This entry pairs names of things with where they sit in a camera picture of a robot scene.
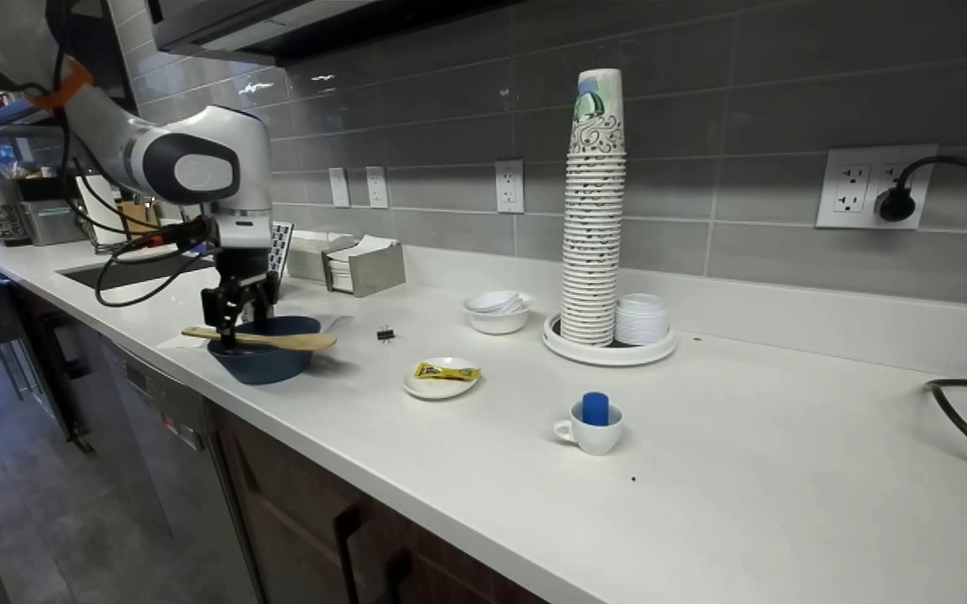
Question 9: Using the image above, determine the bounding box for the overhead cabinet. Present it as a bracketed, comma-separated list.
[143, 0, 529, 65]

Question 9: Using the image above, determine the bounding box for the tall paper cup stack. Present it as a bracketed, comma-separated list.
[557, 64, 630, 350]

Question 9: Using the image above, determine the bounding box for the white saucer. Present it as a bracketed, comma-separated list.
[401, 351, 487, 401]

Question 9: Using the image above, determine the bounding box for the blue item in cup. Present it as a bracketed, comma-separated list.
[579, 390, 610, 428]

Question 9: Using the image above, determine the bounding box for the wooden spoon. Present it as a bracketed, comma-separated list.
[177, 320, 339, 356]

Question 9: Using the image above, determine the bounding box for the dark cabinet handle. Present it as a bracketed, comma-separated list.
[330, 501, 372, 604]

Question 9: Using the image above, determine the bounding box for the white rectangular container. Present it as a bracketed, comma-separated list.
[285, 227, 353, 284]

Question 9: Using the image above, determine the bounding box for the blue bowl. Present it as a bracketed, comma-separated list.
[204, 312, 325, 390]

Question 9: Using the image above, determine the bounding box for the grey napkin holder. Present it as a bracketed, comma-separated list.
[322, 232, 410, 297]

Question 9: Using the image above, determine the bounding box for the countertop sink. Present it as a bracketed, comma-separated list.
[57, 252, 221, 294]

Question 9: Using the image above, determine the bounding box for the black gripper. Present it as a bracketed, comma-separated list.
[197, 240, 285, 360]

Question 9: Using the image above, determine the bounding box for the white round tray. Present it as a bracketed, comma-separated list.
[536, 308, 679, 367]

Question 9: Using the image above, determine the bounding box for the white small bowl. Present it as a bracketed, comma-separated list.
[461, 289, 535, 339]

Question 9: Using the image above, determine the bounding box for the white quad wall outlet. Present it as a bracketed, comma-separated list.
[814, 143, 939, 235]

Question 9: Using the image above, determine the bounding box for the white espresso cup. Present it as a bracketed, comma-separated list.
[551, 399, 629, 457]

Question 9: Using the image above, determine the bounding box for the yellow packet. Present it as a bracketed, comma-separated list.
[412, 360, 476, 385]

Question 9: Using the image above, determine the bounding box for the small wooden box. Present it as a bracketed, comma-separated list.
[113, 196, 166, 246]

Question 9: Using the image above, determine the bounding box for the black power plug cable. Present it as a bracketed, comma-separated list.
[872, 149, 967, 225]

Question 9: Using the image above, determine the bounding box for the grey countertop appliance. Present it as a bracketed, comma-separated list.
[0, 169, 92, 249]

